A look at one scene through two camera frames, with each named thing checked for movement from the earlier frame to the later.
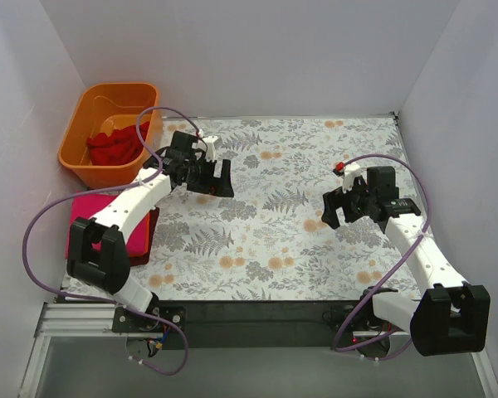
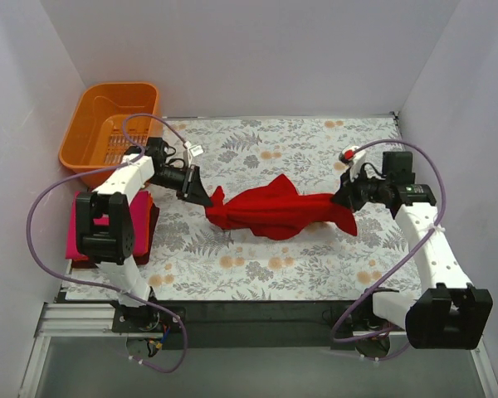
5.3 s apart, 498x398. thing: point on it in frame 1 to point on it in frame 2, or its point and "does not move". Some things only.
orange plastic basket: (115, 131) does not move
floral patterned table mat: (307, 219) does not move
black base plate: (196, 324) does not move
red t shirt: (119, 146) to (277, 211)
